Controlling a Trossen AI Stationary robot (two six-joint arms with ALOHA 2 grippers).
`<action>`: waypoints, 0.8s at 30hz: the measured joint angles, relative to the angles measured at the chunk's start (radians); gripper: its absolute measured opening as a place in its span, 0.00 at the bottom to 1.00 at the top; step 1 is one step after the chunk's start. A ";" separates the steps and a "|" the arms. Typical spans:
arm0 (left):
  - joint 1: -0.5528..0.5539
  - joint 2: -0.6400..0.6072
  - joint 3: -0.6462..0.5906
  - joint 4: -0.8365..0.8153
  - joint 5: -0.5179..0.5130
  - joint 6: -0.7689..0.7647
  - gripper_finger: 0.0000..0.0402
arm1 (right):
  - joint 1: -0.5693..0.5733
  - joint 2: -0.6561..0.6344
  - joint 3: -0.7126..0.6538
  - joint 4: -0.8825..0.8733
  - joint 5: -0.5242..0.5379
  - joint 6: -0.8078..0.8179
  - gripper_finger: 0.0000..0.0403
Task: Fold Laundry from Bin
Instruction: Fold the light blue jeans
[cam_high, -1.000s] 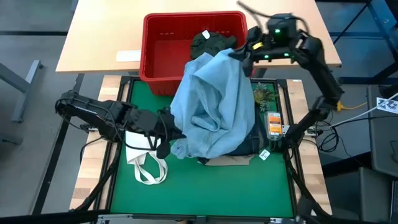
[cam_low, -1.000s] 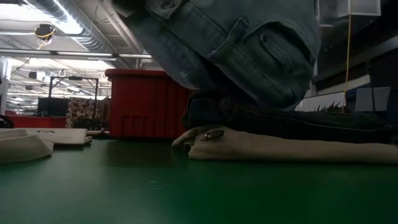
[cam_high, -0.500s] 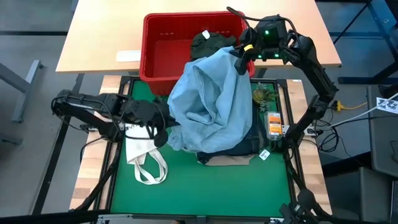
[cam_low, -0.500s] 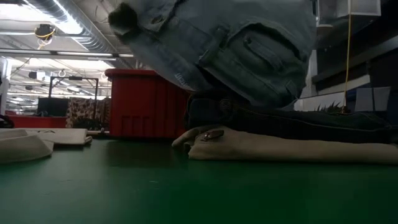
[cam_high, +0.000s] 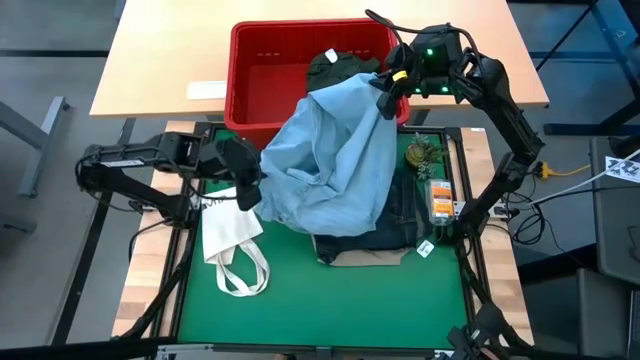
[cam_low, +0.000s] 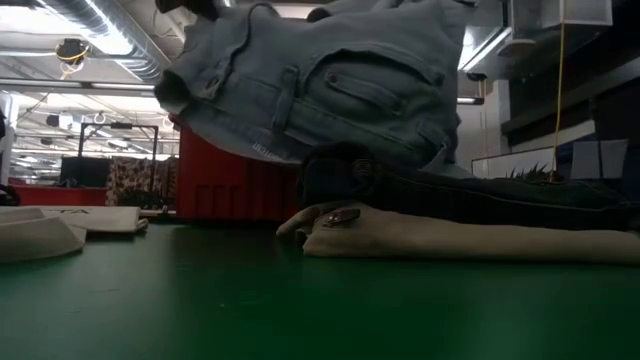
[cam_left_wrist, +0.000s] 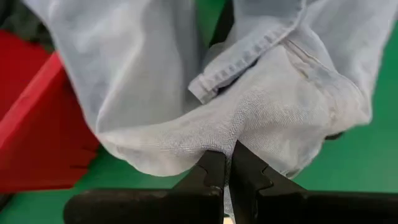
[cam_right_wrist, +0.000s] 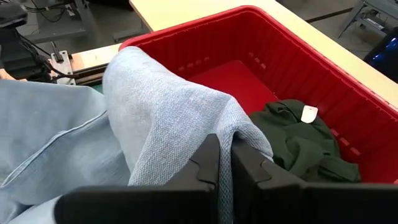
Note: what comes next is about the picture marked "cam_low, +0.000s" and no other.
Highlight light blue garment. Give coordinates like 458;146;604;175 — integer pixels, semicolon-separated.
153;0;480;177

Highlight dark blue jeans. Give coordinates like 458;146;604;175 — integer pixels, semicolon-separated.
297;142;640;233

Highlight khaki shorts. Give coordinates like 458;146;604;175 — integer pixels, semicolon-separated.
276;199;640;266

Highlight red plastic laundry bin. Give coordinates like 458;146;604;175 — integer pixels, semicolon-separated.
168;113;302;224

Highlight floral curtain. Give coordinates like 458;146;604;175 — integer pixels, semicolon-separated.
104;156;179;210

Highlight black monitor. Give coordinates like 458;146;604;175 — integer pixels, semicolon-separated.
59;156;114;189

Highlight white tote bag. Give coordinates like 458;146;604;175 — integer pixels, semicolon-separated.
0;204;150;265

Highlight white ceiling box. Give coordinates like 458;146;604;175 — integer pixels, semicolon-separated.
542;0;614;29

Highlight white board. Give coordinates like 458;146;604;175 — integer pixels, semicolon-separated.
569;138;629;181

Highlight silver ventilation duct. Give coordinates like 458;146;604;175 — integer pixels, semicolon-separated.
44;0;174;84

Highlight black ceiling cable reel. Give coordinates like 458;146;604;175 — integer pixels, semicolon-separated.
54;38;91;67

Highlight yellow hanging cable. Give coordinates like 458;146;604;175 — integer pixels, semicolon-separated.
549;22;566;182

